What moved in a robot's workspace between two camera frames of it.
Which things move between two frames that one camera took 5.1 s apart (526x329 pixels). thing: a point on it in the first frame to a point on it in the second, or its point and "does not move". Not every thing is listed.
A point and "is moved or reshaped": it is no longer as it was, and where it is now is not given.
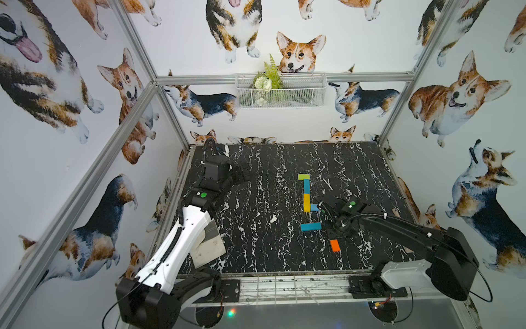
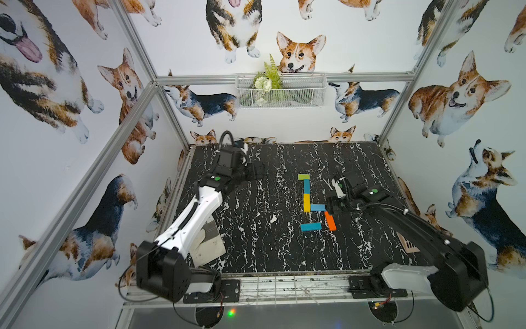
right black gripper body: [333, 229] to [342, 205]
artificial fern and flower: [264, 81] does not move
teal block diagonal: [310, 227] does not move
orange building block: [335, 245] is moved or reshaped
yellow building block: [307, 202] does not move
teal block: [307, 186] does not move
